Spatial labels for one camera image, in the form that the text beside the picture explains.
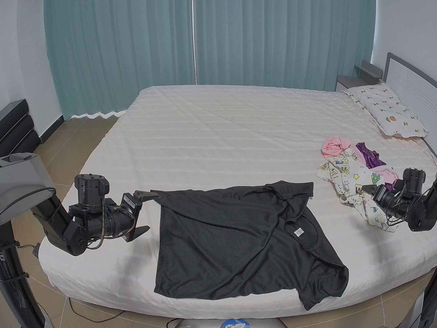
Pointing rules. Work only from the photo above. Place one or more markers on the pile of clothes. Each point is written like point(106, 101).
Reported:
point(344, 176)

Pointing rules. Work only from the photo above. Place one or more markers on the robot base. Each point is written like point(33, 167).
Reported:
point(232, 325)

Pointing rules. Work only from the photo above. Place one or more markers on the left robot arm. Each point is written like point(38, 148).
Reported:
point(58, 224)

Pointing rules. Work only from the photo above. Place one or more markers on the black T-shirt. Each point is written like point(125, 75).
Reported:
point(239, 237)

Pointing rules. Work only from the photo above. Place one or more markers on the bed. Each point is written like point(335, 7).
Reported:
point(222, 142)

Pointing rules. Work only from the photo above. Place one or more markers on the white printed pillow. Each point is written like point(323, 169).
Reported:
point(385, 109)

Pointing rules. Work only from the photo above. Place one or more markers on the black chest of drawers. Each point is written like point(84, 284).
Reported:
point(17, 128)

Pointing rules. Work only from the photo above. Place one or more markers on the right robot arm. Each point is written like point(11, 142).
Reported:
point(423, 214)

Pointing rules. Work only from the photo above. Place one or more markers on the grey bedside table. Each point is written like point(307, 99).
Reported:
point(358, 79)

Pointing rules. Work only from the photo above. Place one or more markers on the blue-green curtain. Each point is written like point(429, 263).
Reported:
point(283, 32)
point(119, 46)

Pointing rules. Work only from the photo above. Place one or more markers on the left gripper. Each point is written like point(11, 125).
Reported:
point(117, 222)

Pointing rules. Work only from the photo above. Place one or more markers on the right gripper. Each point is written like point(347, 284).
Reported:
point(391, 203)

